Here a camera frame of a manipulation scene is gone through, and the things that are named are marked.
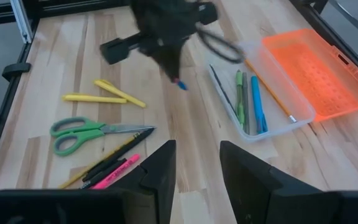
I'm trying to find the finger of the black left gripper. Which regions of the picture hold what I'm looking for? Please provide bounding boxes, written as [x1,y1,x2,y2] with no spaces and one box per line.
[152,43,173,78]
[169,39,188,82]

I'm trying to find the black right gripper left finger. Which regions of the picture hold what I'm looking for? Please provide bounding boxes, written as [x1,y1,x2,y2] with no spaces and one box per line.
[109,139,177,224]

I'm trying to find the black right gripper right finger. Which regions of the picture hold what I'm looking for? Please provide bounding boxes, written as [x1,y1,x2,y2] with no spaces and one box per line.
[219,140,338,224]

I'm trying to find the pink pencil blue end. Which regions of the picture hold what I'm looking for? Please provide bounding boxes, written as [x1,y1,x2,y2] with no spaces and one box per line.
[171,77,188,91]

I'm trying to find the pink highlighter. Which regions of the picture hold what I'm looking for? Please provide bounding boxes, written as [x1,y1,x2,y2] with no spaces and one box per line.
[90,153,141,190]

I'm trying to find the black capped pen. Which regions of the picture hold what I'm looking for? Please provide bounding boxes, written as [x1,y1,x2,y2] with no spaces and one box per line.
[81,127,155,183]

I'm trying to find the black pen white print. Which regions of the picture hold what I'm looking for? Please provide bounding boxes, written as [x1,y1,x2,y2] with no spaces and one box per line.
[78,158,127,190]

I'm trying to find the slim black pen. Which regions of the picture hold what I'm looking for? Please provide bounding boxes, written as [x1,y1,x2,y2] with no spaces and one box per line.
[209,64,239,118]

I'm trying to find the yellow highlighter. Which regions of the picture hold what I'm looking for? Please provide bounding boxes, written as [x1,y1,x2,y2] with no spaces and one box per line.
[62,93,127,105]
[93,78,147,109]

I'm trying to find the green pen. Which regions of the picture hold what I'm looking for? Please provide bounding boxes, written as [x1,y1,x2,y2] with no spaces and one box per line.
[234,70,246,127]

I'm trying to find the grey mechanical pencil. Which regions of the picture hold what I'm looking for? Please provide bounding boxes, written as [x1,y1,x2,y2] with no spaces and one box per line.
[242,72,250,135]

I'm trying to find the blue pen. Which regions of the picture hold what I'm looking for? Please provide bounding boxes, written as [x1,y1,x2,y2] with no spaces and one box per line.
[250,75,269,134]

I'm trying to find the green handled scissors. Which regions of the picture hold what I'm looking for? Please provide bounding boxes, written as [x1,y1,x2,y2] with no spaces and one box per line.
[49,116,157,157]

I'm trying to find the yellow pencil black ferrule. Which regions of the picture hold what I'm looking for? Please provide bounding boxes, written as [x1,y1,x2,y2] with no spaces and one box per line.
[57,133,141,190]

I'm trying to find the orange pencil silver ferrule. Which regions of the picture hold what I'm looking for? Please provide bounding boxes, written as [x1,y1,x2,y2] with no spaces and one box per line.
[244,58,298,124]

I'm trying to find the orange plastic box lid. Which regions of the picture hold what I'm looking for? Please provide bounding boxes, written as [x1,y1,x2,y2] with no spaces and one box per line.
[262,28,358,123]

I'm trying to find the clear plastic supply box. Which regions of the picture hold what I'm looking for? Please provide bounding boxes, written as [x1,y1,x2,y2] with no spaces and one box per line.
[206,40,316,143]

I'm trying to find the black table clamp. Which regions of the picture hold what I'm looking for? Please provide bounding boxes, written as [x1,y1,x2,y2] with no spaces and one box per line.
[1,62,32,82]

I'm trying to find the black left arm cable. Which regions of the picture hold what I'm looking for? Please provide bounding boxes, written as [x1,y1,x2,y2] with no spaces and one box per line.
[196,23,246,65]

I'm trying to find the black table frame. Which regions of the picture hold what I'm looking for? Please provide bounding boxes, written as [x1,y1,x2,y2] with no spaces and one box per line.
[0,0,358,194]

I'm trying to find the silver aluminium post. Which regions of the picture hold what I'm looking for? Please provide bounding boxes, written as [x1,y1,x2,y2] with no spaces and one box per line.
[9,0,33,44]

